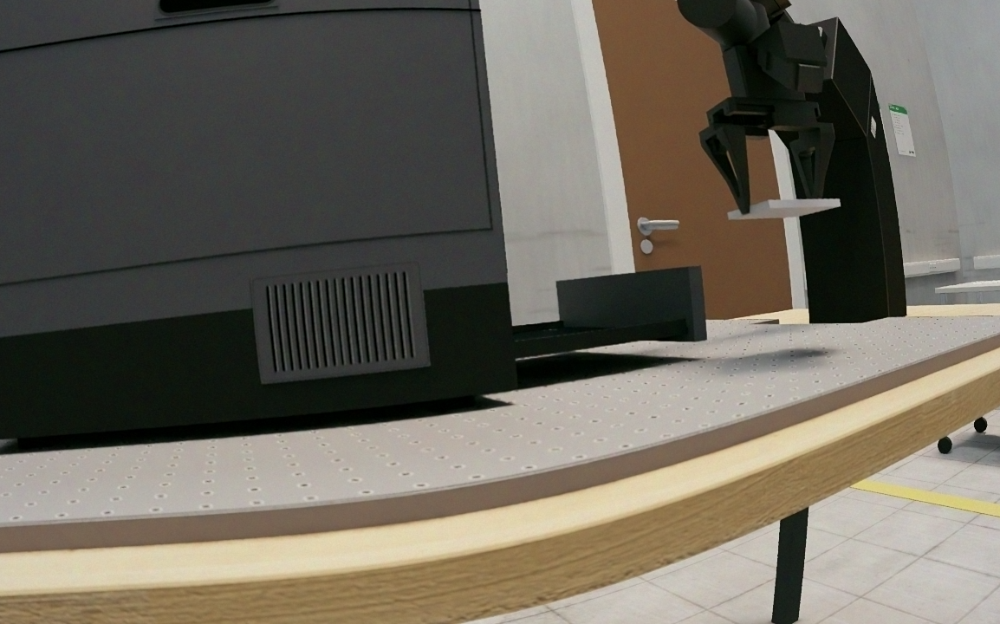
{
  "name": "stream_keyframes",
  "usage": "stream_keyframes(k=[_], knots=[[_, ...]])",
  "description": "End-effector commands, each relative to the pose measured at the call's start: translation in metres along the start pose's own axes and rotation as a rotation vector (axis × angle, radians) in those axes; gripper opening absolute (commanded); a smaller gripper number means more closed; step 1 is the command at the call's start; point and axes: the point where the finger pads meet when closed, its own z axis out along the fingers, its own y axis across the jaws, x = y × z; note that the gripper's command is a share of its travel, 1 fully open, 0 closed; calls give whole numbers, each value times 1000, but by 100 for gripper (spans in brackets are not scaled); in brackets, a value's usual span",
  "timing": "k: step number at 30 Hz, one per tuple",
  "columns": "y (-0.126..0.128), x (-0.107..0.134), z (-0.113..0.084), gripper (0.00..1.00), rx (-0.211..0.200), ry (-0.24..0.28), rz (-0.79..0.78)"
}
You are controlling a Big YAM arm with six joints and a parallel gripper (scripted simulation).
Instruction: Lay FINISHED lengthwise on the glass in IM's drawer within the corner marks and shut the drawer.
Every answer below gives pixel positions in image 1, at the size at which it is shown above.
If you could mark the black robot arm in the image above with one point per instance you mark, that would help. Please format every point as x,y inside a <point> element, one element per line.
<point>788,51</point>

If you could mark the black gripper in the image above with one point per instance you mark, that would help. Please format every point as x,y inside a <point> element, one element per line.
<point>781,115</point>

